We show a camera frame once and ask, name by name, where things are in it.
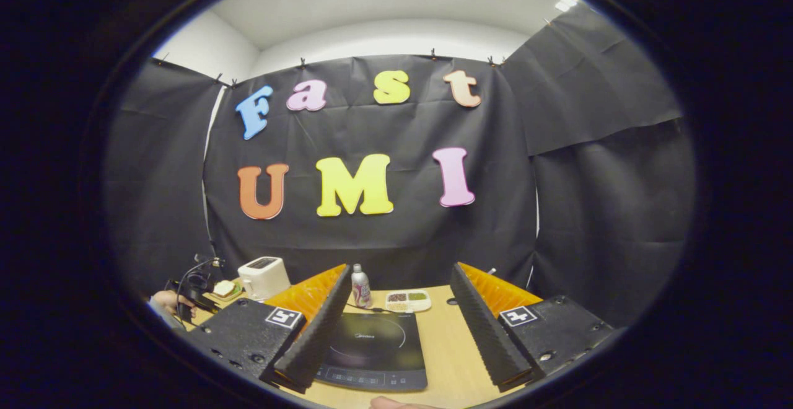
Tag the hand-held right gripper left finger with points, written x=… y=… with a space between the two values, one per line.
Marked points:
x=319 y=334

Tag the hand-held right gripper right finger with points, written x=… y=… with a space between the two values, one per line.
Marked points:
x=483 y=334

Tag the black induction cooktop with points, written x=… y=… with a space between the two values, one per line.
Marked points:
x=372 y=347

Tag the sandwich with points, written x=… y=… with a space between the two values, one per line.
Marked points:
x=223 y=288

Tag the small sandwich plate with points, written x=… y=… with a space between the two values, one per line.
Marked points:
x=234 y=296

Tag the small drink bottle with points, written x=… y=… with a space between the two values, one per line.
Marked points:
x=360 y=288

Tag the white toaster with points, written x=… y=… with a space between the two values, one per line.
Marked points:
x=265 y=280

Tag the white divided food tray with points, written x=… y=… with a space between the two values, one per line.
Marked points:
x=407 y=301

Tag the black backdrop cloth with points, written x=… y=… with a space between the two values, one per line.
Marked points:
x=384 y=241

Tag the small ceiling light panel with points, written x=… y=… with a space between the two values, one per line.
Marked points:
x=565 y=3

